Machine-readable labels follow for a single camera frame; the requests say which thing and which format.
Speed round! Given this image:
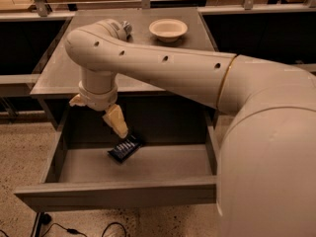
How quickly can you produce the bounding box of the white paper bowl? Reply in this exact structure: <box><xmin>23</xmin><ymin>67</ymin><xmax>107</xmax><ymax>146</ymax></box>
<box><xmin>149</xmin><ymin>19</ymin><xmax>188</xmax><ymax>42</ymax></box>

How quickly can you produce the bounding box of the silver soda can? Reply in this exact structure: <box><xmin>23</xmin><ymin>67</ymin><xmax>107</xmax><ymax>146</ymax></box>
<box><xmin>122</xmin><ymin>21</ymin><xmax>132</xmax><ymax>36</ymax></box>

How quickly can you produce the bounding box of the open grey top drawer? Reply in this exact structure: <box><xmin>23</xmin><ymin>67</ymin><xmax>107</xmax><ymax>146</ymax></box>
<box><xmin>15</xmin><ymin>101</ymin><xmax>216</xmax><ymax>212</ymax></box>

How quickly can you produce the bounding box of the black floor cable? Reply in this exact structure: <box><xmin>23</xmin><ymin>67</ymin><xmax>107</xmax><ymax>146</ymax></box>
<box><xmin>0</xmin><ymin>212</ymin><xmax>127</xmax><ymax>237</ymax></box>

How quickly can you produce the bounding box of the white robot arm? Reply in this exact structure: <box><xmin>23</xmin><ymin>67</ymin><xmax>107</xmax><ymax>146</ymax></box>
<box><xmin>65</xmin><ymin>21</ymin><xmax>316</xmax><ymax>237</ymax></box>

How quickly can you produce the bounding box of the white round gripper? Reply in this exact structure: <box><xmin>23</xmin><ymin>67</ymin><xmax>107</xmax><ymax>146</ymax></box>
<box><xmin>69</xmin><ymin>83</ymin><xmax>128</xmax><ymax>138</ymax></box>

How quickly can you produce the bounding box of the grey cabinet with counter top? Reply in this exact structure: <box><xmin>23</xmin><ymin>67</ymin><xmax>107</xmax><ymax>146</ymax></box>
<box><xmin>30</xmin><ymin>7</ymin><xmax>233</xmax><ymax>146</ymax></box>

